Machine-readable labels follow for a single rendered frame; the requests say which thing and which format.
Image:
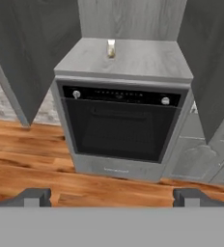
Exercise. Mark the grey drawer front under oven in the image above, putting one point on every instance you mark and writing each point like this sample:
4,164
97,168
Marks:
117,168

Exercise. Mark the white round oven knob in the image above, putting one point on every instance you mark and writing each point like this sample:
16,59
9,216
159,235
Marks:
165,100
76,94

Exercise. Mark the black built-in oven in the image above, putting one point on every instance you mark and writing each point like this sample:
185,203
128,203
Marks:
119,120

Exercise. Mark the grey wood wall cabinet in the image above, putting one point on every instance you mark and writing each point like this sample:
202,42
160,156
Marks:
210,64
33,54

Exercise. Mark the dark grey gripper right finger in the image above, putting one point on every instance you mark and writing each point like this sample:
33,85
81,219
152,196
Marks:
187,195

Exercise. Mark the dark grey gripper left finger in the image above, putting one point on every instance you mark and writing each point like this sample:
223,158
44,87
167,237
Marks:
36,194

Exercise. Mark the black oven door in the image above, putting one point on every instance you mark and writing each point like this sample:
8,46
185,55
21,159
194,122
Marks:
117,128

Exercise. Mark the grey panelled base cabinets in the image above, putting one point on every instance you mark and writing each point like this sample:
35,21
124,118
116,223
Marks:
204,151

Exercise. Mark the small pale bottle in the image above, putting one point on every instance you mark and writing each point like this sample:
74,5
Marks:
111,49

